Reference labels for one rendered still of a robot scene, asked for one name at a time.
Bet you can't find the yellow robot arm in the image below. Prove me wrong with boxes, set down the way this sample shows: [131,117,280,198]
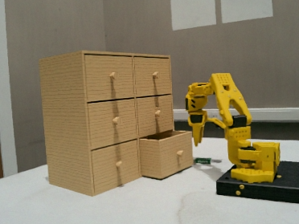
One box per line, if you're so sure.
[185,73,277,183]

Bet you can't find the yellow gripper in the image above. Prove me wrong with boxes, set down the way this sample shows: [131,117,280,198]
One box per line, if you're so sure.
[188,109,226,147]

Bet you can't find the tan cardboard drawer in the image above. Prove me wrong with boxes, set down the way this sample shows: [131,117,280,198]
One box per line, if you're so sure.
[136,95,173,136]
[87,99,137,147]
[139,130,194,179]
[91,140,139,193]
[133,57,170,95]
[84,55,134,99]

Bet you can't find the white eraser with green sleeve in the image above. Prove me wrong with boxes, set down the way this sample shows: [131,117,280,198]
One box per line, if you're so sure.
[194,157,212,164]

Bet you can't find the tan wooden chest of drawers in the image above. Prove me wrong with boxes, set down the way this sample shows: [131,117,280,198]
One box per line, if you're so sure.
[39,51,174,197]

